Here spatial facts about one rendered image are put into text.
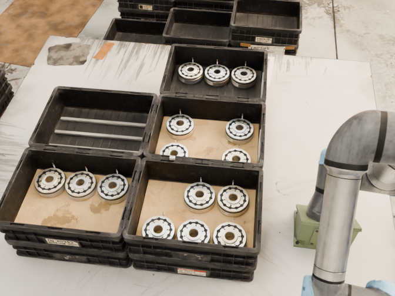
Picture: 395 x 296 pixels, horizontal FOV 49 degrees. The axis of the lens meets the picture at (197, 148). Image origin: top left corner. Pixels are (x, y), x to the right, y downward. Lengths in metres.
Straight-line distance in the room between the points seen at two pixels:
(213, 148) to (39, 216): 0.63
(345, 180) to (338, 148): 0.07
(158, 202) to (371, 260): 0.73
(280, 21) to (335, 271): 1.95
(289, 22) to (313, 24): 0.90
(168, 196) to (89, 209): 0.26
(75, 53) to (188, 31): 0.88
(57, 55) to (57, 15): 1.62
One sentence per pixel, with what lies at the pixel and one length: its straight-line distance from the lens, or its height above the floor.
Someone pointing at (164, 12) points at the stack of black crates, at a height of 0.37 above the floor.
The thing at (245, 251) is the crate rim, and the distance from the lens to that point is 1.25.
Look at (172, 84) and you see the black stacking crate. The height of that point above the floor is 0.83.
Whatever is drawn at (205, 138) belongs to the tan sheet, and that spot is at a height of 0.83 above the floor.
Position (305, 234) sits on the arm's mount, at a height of 0.78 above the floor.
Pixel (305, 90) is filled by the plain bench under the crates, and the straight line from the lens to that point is 2.02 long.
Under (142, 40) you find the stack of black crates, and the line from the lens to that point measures 3.00.
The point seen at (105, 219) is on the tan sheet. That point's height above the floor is 0.83.
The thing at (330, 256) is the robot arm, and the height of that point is 1.13.
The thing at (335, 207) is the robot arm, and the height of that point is 1.21.
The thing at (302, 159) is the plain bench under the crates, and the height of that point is 0.70.
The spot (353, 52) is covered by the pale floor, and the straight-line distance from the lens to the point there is 3.46.
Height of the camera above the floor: 2.06
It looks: 51 degrees down
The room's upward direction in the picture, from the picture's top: 1 degrees counter-clockwise
